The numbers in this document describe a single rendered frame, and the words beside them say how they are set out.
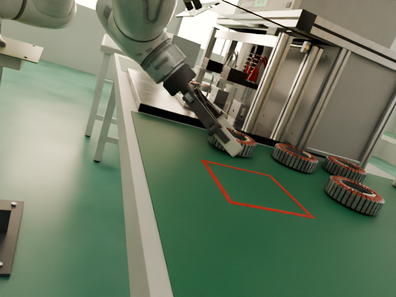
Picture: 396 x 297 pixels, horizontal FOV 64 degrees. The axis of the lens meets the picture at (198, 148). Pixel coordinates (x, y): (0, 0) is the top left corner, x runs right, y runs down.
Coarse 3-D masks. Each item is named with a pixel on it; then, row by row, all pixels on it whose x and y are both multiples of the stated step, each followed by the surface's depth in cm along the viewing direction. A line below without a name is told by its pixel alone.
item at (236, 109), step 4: (236, 100) 108; (232, 104) 110; (236, 104) 107; (240, 104) 104; (244, 104) 105; (248, 104) 109; (232, 108) 110; (236, 108) 106; (240, 108) 105; (248, 108) 106; (232, 112) 109; (236, 112) 106; (240, 112) 105; (236, 116) 105; (244, 116) 106; (244, 120) 107
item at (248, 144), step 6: (234, 132) 77; (240, 132) 78; (210, 138) 72; (240, 138) 76; (246, 138) 75; (252, 138) 75; (216, 144) 70; (240, 144) 69; (246, 144) 70; (252, 144) 71; (222, 150) 70; (246, 150) 70; (252, 150) 71; (240, 156) 71; (246, 156) 71
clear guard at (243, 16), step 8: (224, 0) 75; (208, 8) 75; (216, 8) 89; (224, 8) 84; (232, 8) 80; (240, 8) 77; (176, 16) 95; (184, 16) 85; (192, 16) 77; (232, 16) 94; (240, 16) 88; (248, 16) 84; (256, 16) 79; (248, 24) 98; (256, 24) 92; (264, 24) 87; (272, 24) 82; (280, 24) 81; (264, 32) 104; (272, 32) 97; (288, 32) 86; (296, 32) 83
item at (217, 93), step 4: (212, 88) 132; (216, 88) 128; (220, 88) 129; (212, 92) 131; (216, 92) 127; (220, 92) 127; (224, 92) 127; (228, 92) 127; (212, 96) 130; (216, 96) 127; (220, 96) 127; (224, 96) 128; (212, 100) 129; (216, 100) 127; (220, 100) 128; (224, 100) 128; (224, 104) 129
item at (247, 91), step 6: (222, 72) 105; (228, 72) 100; (234, 72) 100; (240, 72) 101; (216, 78) 102; (222, 78) 100; (228, 78) 100; (234, 78) 101; (240, 78) 102; (240, 84) 102; (246, 84) 102; (252, 84) 103; (258, 84) 108; (246, 90) 107; (252, 90) 105; (246, 96) 107; (246, 102) 106
